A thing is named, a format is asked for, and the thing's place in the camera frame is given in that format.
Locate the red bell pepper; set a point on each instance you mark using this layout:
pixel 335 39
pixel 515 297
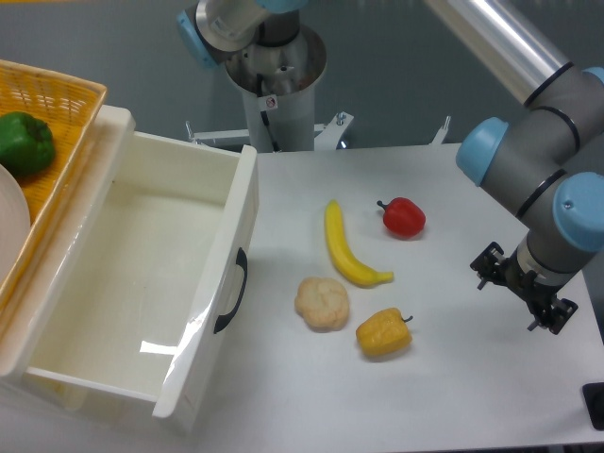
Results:
pixel 402 217

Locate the green bell pepper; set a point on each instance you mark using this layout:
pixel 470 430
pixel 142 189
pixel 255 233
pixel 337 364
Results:
pixel 27 144

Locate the yellow woven basket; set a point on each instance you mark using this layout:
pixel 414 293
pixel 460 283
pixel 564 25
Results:
pixel 45 119

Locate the round beige bread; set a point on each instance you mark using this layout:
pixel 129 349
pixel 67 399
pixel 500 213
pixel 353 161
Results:
pixel 323 303

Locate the white plate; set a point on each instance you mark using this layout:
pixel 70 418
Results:
pixel 15 221

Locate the yellow bell pepper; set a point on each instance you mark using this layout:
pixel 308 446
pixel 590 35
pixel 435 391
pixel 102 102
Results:
pixel 383 333

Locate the black drawer handle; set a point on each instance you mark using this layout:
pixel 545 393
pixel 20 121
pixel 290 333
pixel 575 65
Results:
pixel 232 291

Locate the white drawer cabinet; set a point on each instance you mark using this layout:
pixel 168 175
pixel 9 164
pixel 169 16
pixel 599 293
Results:
pixel 102 310

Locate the white open drawer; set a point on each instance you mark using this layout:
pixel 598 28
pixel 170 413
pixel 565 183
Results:
pixel 229 192

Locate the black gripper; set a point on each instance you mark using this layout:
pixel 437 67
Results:
pixel 550 313

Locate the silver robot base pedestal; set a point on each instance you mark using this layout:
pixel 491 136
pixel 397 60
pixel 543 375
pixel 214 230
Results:
pixel 277 86

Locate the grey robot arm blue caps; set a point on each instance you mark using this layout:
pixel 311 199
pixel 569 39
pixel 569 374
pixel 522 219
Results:
pixel 520 166

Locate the black object at table edge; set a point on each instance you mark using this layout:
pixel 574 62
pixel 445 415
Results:
pixel 593 394

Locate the yellow banana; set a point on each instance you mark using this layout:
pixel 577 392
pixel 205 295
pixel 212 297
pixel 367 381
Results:
pixel 341 255

